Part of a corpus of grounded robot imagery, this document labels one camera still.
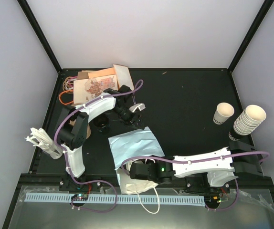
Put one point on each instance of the light blue cable duct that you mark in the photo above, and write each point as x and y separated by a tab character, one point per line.
111	199

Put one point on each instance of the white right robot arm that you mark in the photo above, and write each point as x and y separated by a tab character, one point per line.
238	160

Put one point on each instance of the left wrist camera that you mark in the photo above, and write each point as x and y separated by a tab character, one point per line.
137	107

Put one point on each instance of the light blue paper bag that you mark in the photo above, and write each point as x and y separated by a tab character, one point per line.
132	144

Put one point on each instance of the white plastic cutlery pile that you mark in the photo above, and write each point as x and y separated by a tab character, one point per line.
39	138

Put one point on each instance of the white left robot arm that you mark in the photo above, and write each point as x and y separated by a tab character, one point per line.
70	135

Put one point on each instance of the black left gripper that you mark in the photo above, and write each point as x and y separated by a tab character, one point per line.
134	119

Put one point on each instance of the brown pulp cup carrier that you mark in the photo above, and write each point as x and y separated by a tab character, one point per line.
88	132

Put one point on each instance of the brown cardboard sleeve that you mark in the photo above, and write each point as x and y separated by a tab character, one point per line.
83	75

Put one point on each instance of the rubber bands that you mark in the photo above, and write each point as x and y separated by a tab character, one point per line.
68	88

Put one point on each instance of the stack of white paper cups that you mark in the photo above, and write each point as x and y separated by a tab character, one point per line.
247	122

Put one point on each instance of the illustrated greeting card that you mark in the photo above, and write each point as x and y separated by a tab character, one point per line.
86	90

